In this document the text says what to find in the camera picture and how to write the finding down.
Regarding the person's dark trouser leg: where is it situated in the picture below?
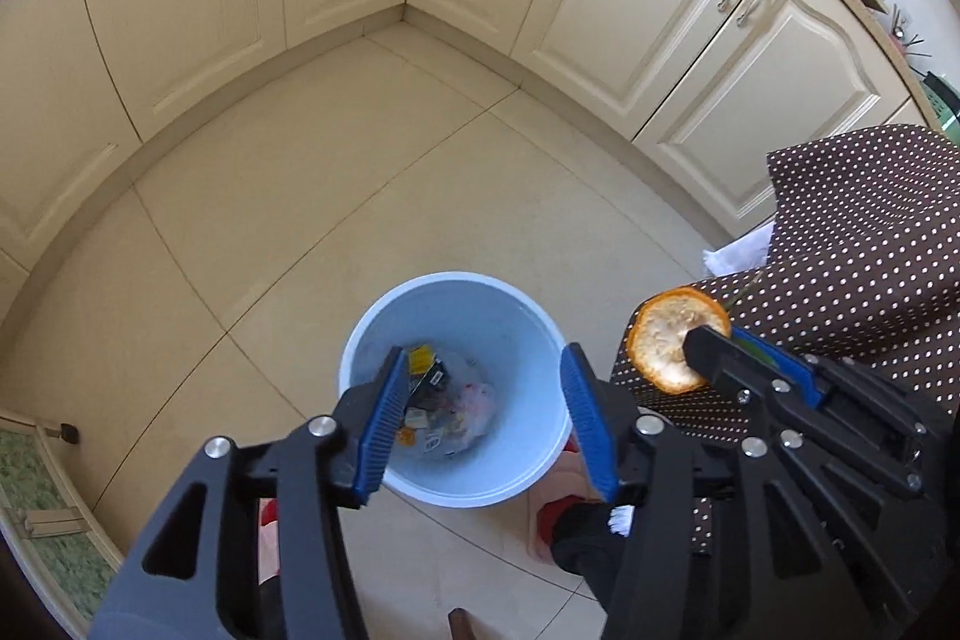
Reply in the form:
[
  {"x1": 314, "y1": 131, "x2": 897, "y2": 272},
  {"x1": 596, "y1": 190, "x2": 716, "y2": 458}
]
[{"x1": 551, "y1": 501, "x2": 638, "y2": 607}]

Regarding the red patterned slipper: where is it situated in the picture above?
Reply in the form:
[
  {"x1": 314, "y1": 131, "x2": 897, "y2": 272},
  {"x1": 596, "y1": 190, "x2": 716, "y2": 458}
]
[
  {"x1": 529, "y1": 449, "x2": 612, "y2": 562},
  {"x1": 257, "y1": 496, "x2": 284, "y2": 585}
]

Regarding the white lace table skirt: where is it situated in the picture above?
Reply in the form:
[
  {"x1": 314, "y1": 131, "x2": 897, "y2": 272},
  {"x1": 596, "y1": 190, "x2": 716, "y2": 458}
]
[{"x1": 701, "y1": 218, "x2": 775, "y2": 277}]

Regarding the green patterned mat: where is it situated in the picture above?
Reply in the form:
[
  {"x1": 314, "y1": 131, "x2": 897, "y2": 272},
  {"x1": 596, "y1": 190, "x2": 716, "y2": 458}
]
[{"x1": 0, "y1": 426, "x2": 125, "y2": 640}]

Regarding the orange peel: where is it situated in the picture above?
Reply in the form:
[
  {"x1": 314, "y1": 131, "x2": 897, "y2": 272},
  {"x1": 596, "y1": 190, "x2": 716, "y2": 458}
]
[{"x1": 628, "y1": 286, "x2": 732, "y2": 395}]

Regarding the green electric cooker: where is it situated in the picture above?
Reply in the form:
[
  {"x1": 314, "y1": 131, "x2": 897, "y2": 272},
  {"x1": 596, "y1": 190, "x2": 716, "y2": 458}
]
[{"x1": 919, "y1": 71, "x2": 960, "y2": 150}]

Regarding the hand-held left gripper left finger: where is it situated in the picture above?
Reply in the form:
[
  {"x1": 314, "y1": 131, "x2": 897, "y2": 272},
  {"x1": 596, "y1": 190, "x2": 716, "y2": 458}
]
[{"x1": 88, "y1": 346, "x2": 411, "y2": 640}]

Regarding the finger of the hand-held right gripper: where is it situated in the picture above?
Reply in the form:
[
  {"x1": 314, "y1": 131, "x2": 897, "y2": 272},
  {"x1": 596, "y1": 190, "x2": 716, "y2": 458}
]
[
  {"x1": 729, "y1": 323, "x2": 935, "y2": 461},
  {"x1": 681, "y1": 323, "x2": 927, "y2": 502}
]

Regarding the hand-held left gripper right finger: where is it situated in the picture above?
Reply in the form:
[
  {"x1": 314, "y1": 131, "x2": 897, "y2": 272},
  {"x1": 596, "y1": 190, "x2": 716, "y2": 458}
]
[{"x1": 561, "y1": 344, "x2": 901, "y2": 640}]

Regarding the blue plastic bucket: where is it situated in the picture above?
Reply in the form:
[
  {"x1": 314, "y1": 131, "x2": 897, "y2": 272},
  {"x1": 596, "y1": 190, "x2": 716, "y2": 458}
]
[{"x1": 339, "y1": 271, "x2": 571, "y2": 510}]

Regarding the brown polka dot tablecloth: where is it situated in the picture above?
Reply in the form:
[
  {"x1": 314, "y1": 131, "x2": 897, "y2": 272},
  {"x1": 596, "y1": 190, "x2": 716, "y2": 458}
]
[{"x1": 609, "y1": 124, "x2": 960, "y2": 555}]

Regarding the white plastic bag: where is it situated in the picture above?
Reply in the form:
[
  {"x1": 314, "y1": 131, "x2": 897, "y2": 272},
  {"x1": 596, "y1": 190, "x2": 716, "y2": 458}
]
[{"x1": 442, "y1": 381, "x2": 500, "y2": 457}]

